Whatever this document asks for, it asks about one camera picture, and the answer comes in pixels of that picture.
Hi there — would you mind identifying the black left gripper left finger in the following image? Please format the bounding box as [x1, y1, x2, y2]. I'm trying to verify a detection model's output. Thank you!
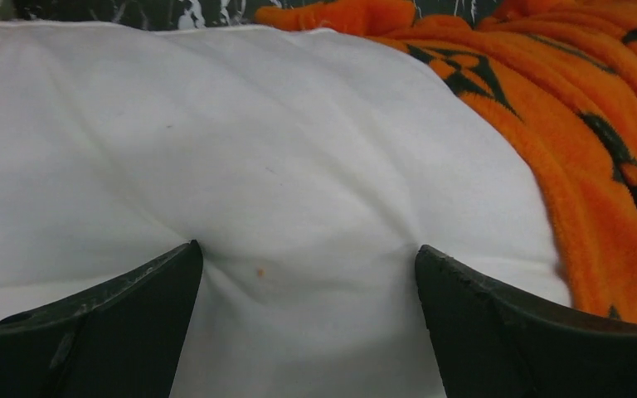
[0, 241, 203, 398]

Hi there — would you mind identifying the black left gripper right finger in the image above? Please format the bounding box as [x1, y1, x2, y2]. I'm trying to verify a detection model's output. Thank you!
[415, 245, 637, 397]

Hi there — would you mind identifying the white pillow insert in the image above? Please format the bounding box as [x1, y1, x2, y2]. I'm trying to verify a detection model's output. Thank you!
[0, 22, 571, 397]

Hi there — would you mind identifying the orange patterned pillowcase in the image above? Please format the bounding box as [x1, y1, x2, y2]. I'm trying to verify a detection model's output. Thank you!
[254, 1, 637, 323]

